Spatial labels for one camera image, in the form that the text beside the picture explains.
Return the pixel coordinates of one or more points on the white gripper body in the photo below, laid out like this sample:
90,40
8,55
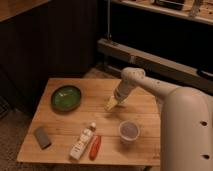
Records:
122,91

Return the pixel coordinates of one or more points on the white sponge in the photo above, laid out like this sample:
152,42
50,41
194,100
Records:
112,102

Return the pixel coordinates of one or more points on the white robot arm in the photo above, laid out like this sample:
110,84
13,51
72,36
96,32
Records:
186,121

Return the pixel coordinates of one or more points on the green bowl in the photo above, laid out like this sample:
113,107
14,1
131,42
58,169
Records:
66,98

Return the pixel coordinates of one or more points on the white tube with cap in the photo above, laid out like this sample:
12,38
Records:
83,141

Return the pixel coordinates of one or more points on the grey rectangular block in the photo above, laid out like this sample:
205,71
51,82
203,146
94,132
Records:
42,137

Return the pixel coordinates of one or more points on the wooden shelf with items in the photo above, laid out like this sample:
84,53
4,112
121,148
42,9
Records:
194,10

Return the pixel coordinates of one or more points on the metal beam frame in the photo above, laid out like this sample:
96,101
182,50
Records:
155,63

